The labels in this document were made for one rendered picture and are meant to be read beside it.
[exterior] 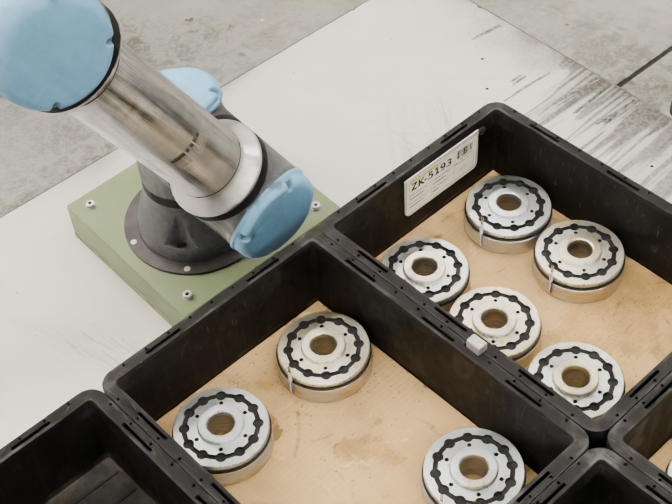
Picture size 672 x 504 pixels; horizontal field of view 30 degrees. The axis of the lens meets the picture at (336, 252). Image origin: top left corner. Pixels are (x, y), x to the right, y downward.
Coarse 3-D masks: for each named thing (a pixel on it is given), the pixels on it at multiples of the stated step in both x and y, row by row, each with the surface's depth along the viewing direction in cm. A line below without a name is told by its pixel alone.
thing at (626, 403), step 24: (480, 120) 150; (528, 120) 149; (432, 144) 147; (552, 144) 146; (408, 168) 145; (600, 168) 143; (648, 192) 140; (336, 216) 140; (336, 240) 138; (408, 288) 132; (432, 312) 130; (480, 336) 127; (504, 360) 125; (528, 384) 123; (648, 384) 122; (576, 408) 121; (624, 408) 121; (600, 432) 119
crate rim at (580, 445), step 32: (288, 256) 136; (352, 256) 136; (384, 288) 132; (192, 320) 131; (416, 320) 130; (160, 352) 129; (512, 384) 124; (544, 416) 121; (576, 448) 118; (544, 480) 116
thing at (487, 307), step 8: (488, 304) 138; (496, 304) 138; (504, 304) 138; (480, 312) 138; (504, 312) 138; (512, 312) 137; (472, 320) 137; (480, 320) 137; (512, 320) 137; (480, 328) 136; (488, 328) 136; (504, 328) 136; (512, 328) 136; (488, 336) 136; (496, 336) 136; (504, 336) 136
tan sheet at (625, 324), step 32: (448, 224) 152; (480, 256) 148; (512, 256) 148; (512, 288) 145; (640, 288) 144; (544, 320) 141; (576, 320) 141; (608, 320) 141; (640, 320) 140; (608, 352) 138; (640, 352) 137
